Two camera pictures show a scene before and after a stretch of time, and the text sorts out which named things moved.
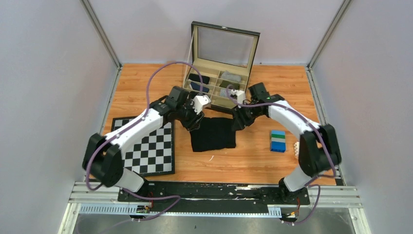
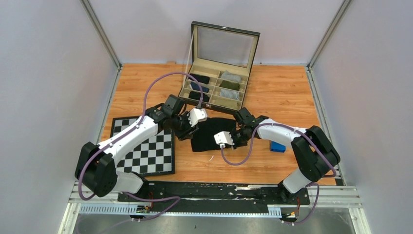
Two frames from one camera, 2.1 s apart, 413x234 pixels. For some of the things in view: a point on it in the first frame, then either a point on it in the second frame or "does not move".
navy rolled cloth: [197, 87] does not move
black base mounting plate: [211, 197] does not move
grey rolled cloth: [227, 75] does not move
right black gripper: [239, 121] to [236, 146]
